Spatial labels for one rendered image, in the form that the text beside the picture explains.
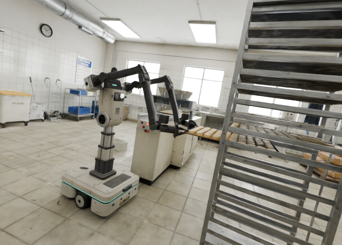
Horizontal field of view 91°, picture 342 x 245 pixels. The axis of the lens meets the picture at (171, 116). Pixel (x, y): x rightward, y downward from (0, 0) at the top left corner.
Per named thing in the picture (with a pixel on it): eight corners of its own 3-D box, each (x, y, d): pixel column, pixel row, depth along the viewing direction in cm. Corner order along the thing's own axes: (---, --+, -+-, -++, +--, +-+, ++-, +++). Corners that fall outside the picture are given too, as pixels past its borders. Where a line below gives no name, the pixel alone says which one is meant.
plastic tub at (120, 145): (126, 149, 344) (128, 141, 342) (119, 151, 324) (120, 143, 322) (115, 145, 356) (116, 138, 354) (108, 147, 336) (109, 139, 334)
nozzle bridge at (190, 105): (156, 113, 321) (159, 95, 317) (193, 120, 298) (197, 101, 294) (148, 113, 290) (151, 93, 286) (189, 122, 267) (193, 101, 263)
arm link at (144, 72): (149, 64, 133) (142, 60, 124) (151, 81, 133) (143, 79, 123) (107, 75, 152) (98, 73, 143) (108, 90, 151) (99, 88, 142)
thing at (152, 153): (151, 163, 294) (159, 112, 284) (169, 168, 284) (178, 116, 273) (129, 179, 228) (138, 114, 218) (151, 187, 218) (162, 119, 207)
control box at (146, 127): (139, 130, 219) (141, 119, 218) (156, 134, 212) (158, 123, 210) (138, 130, 216) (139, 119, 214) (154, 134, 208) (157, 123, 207)
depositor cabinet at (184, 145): (167, 144, 420) (172, 111, 410) (195, 152, 397) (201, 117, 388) (141, 160, 299) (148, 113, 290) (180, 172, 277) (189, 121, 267)
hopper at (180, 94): (162, 96, 312) (164, 88, 311) (192, 100, 295) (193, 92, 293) (156, 94, 285) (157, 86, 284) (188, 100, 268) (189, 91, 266)
